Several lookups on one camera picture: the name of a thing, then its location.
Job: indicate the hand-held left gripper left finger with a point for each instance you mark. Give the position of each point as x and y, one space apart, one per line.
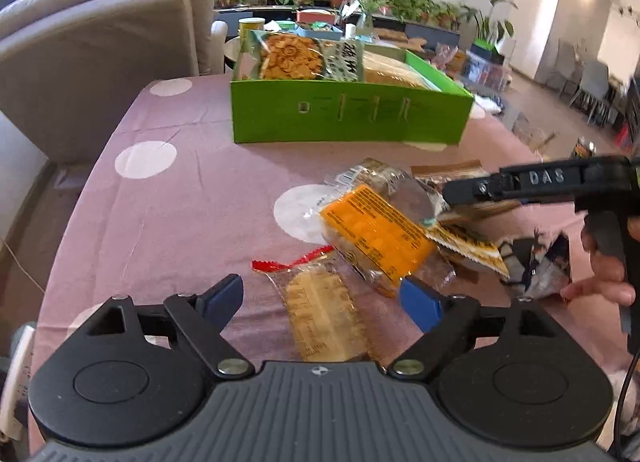
222 297

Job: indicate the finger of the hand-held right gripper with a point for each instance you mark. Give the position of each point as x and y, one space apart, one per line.
470 192

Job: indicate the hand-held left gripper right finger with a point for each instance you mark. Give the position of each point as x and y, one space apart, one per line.
417 304

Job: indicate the brown snack packet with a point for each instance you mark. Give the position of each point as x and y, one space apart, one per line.
450 171

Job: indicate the yellow black print packet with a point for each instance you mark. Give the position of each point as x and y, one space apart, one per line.
470 244

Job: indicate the orange label cracker packet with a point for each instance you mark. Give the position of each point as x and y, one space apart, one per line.
375 232

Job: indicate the clear packet with barcode label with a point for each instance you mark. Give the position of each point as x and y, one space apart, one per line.
380 176

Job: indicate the clear biscuit packet red edge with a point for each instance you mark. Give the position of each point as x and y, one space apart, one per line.
315 307

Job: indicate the black and white foil packet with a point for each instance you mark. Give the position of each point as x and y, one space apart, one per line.
545 267

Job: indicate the green cardboard box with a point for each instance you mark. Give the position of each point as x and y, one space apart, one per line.
350 116

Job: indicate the beige snack packet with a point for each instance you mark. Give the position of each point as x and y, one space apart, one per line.
390 69

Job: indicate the black and white print packet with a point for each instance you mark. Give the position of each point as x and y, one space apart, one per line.
345 61

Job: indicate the golden crackers packet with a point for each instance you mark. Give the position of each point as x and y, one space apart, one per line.
290 56

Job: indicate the person's right hand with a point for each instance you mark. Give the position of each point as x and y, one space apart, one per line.
610 277

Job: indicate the grey chair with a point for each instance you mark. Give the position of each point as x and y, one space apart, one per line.
595 89
560 64

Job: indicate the pink dotted tablecloth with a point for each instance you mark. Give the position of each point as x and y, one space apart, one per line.
175 202

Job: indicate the clear storage bin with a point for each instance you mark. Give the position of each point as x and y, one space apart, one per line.
487 71

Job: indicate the open cardboard box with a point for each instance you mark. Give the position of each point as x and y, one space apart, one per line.
397 39

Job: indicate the small white bottle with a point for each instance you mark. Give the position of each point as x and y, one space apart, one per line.
350 31

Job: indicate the glass vase with plant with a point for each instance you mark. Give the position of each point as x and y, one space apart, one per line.
365 16

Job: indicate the teal basket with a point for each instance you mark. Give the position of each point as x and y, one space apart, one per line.
320 32

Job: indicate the white plastic object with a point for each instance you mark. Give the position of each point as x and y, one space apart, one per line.
15 382

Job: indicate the orange box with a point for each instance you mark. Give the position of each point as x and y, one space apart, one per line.
317 16

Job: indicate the beige sofa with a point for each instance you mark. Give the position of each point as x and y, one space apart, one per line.
100 66

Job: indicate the dark television cabinet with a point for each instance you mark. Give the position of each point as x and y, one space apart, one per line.
280 11

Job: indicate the yellow canister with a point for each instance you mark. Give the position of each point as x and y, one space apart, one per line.
250 26

